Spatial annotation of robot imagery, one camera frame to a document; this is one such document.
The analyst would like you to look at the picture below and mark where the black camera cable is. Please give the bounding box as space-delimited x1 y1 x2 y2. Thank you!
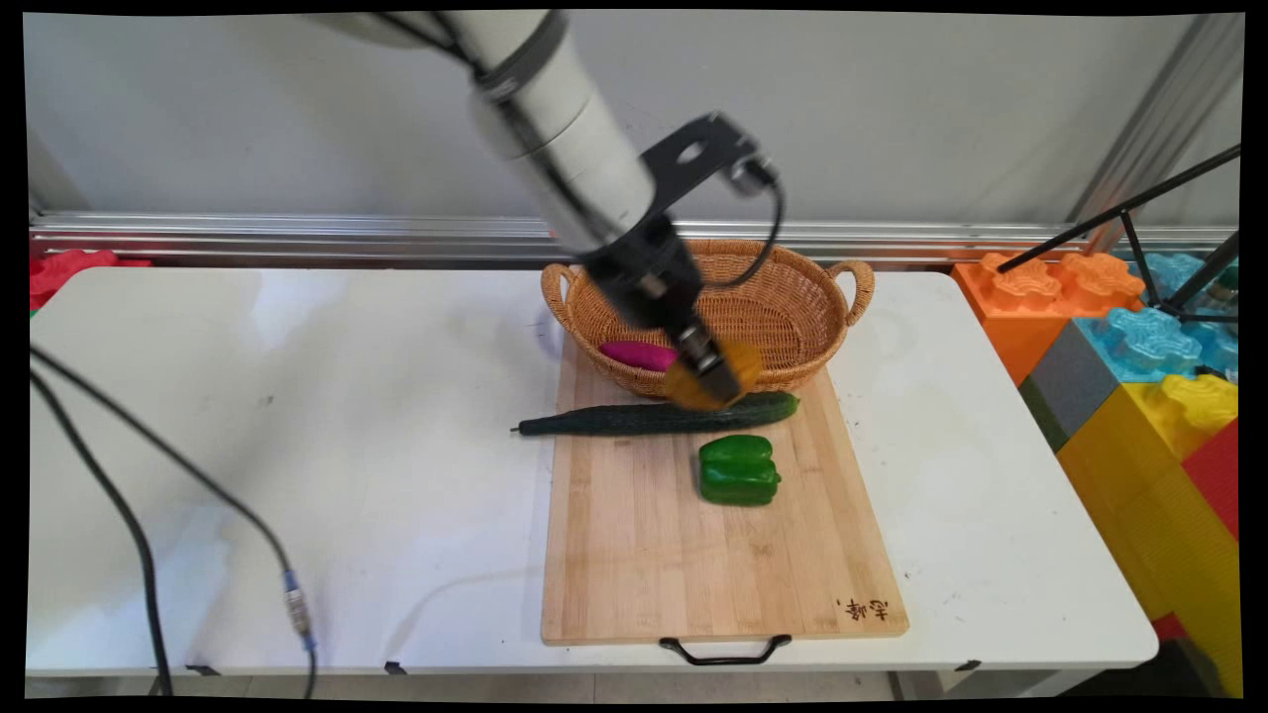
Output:
698 170 787 291

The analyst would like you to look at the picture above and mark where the plain black cable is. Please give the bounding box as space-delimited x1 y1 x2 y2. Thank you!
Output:
29 369 176 697

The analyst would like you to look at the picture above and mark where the aluminium rail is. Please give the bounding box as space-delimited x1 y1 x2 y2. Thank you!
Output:
29 210 1239 266

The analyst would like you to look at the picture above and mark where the magenta sweet potato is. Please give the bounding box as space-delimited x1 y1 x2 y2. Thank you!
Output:
599 340 684 374

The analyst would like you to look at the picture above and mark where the grey toy block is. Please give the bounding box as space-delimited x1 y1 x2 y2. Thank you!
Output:
1019 321 1122 454

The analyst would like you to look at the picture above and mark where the black tripod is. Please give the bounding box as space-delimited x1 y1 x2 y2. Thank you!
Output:
998 147 1242 379

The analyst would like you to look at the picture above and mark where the blue toy block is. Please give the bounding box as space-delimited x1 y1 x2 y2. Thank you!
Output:
1074 252 1240 385

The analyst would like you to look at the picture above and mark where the woven wicker basket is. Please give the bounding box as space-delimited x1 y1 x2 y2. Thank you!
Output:
541 239 877 399

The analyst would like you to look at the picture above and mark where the dark green cucumber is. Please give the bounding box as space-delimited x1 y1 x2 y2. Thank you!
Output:
511 390 801 438

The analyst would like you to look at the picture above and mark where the yellow toy block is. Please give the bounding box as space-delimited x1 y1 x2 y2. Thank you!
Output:
1057 374 1243 697

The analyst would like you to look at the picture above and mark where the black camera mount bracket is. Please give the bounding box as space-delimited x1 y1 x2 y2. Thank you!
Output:
641 111 766 215

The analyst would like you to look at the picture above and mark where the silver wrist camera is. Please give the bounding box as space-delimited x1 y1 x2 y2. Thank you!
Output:
730 153 780 196

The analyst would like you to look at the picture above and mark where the red studded toy block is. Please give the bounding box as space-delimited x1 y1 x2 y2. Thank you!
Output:
29 249 153 312

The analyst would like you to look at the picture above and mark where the green bell pepper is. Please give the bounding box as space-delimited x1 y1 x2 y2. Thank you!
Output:
697 434 783 507

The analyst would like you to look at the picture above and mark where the bamboo cutting board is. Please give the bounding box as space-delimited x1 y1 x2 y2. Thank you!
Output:
541 342 910 667

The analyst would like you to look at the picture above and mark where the brown potato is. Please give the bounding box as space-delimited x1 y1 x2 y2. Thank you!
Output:
662 340 766 413

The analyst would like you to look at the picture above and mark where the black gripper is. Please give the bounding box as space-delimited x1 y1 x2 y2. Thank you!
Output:
582 216 746 406

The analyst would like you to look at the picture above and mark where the black cable with blue connector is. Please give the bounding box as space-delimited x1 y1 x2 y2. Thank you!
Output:
29 345 319 700

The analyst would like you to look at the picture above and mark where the orange toy block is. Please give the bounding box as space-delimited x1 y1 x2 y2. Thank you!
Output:
952 252 1148 387

